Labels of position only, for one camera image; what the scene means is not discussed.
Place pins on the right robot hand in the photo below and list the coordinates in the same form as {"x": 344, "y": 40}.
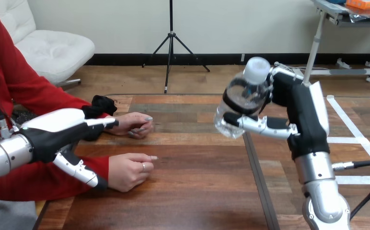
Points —
{"x": 305, "y": 120}

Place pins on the person's hand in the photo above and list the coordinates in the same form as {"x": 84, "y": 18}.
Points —
{"x": 129, "y": 122}
{"x": 128, "y": 173}

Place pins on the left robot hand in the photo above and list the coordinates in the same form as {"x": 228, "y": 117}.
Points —
{"x": 51, "y": 139}

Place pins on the clear water bottle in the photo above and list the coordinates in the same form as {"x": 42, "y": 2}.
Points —
{"x": 251, "y": 79}

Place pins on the person's forearm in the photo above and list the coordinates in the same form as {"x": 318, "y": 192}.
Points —
{"x": 64, "y": 101}
{"x": 39, "y": 181}

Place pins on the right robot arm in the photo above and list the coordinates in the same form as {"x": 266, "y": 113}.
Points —
{"x": 321, "y": 190}

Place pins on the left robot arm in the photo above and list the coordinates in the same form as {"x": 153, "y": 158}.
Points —
{"x": 4, "y": 155}

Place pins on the person's body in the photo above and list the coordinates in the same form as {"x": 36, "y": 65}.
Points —
{"x": 1, "y": 63}

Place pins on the white desk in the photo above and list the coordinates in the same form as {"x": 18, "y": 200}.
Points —
{"x": 318, "y": 44}

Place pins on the white cushioned chair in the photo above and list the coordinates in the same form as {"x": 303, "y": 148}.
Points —
{"x": 54, "y": 54}

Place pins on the black tripod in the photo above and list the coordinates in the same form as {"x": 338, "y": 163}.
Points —
{"x": 171, "y": 41}

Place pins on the foil sheet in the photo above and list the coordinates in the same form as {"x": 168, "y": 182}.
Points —
{"x": 362, "y": 15}

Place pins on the orange thing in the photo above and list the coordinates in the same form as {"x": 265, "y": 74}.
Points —
{"x": 364, "y": 3}

